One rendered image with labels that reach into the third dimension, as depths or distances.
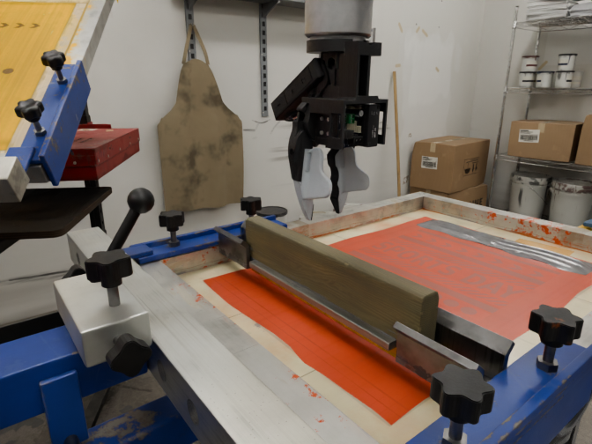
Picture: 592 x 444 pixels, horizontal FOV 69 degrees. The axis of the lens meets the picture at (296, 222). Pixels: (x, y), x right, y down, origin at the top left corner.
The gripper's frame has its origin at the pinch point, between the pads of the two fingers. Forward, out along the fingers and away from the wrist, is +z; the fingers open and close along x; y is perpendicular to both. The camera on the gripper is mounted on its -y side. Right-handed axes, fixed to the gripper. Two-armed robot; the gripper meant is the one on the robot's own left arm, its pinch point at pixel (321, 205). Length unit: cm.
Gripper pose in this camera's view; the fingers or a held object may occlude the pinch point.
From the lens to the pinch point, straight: 57.2
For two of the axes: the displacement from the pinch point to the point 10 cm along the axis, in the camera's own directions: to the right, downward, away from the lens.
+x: 7.9, -1.8, 5.9
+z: -0.1, 9.5, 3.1
